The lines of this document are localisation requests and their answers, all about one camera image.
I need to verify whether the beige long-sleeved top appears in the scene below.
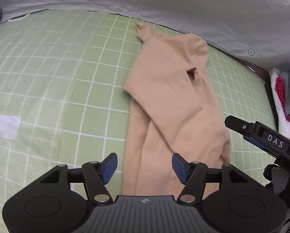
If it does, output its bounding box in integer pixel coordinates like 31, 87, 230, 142
122, 23, 233, 197

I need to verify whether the pile of folded clothes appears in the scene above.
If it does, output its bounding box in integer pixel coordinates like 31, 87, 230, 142
269, 68, 290, 142

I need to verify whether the green checked bed sheet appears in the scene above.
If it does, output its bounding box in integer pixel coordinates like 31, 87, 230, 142
0, 10, 279, 199

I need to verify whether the folded red striped garment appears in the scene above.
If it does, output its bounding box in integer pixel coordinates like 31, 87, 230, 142
275, 76, 290, 125

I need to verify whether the brown bed frame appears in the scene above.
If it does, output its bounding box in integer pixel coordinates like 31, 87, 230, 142
240, 60, 279, 131

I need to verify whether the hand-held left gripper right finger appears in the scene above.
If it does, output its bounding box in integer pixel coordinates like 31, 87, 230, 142
172, 153, 251, 204

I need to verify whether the grey printed quilt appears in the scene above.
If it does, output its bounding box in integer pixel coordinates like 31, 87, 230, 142
0, 0, 290, 71

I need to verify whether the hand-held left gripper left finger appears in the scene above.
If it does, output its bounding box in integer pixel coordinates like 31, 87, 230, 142
38, 153, 118, 204

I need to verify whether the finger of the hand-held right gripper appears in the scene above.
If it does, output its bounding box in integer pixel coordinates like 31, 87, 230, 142
243, 136, 279, 157
224, 116, 257, 137

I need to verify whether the white paper label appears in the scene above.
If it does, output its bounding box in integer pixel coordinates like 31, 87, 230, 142
0, 115, 21, 140

